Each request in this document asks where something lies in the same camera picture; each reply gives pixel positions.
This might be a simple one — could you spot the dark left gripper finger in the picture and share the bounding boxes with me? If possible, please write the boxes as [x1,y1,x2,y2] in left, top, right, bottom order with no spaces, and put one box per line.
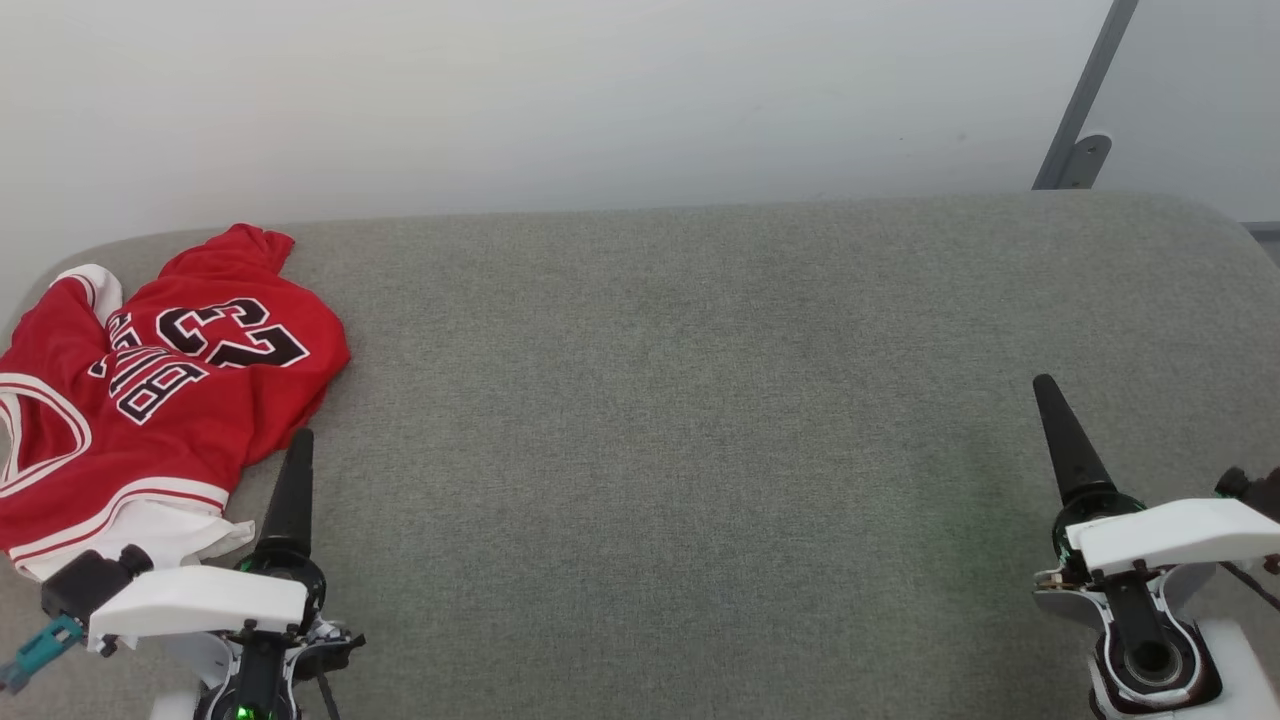
[287,430,317,557]
[256,430,305,553]

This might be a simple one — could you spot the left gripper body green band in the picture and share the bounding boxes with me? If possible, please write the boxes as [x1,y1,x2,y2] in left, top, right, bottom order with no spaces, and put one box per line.
[225,545,366,691]

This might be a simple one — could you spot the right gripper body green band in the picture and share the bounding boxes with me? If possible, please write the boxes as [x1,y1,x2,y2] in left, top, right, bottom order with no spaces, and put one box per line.
[1035,486,1167,627]

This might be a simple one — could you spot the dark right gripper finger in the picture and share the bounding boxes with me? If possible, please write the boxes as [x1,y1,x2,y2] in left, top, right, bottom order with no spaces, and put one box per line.
[1033,375,1092,507]
[1041,375,1119,497]

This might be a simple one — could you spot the red basketball jersey white trim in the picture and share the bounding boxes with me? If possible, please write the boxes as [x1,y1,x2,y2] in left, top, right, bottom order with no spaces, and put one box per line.
[0,223,352,583]

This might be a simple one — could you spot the grey fabric sofa cushion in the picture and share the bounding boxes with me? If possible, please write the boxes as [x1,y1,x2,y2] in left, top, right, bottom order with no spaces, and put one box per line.
[0,190,1280,720]

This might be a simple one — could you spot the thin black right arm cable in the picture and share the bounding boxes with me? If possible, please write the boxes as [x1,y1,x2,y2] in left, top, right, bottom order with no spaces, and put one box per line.
[1220,560,1280,613]

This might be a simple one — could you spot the teal connector cable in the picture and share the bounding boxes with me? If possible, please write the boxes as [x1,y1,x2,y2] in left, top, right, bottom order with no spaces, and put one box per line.
[0,615,86,696]

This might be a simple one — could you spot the grey metal bracket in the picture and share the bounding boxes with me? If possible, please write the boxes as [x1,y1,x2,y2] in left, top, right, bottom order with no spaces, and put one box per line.
[1058,132,1114,191]

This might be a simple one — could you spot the grey metal post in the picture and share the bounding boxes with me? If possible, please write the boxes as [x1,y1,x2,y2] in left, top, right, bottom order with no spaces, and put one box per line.
[1032,0,1141,191]

